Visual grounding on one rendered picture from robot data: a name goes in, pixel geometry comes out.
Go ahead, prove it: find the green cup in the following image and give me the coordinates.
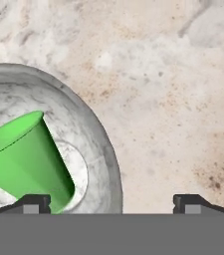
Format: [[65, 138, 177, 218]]
[[0, 110, 76, 215]]

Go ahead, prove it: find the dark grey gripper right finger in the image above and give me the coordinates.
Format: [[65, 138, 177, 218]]
[[172, 193, 224, 215]]

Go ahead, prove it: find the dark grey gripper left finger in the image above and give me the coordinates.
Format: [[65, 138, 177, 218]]
[[0, 194, 52, 215]]

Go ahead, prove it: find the grey marbled bowl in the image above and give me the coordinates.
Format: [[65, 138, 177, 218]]
[[0, 63, 123, 215]]

